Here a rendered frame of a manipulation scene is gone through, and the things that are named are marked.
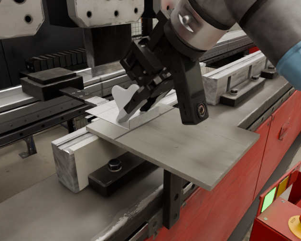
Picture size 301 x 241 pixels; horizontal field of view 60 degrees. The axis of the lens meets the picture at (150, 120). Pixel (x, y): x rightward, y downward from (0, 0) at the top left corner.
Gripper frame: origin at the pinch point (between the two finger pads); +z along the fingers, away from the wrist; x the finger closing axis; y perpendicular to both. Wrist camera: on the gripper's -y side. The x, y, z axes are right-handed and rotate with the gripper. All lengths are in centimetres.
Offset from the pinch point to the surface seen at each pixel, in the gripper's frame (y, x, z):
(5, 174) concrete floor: 49, -16, 174
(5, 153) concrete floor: 71, -29, 194
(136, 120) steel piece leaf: -1.7, 2.4, -2.4
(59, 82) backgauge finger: 20.4, 0.3, 15.4
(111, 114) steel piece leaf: 3.3, 1.9, 3.5
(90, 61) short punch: 11.9, 4.1, -3.5
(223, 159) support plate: -15.5, 1.5, -12.3
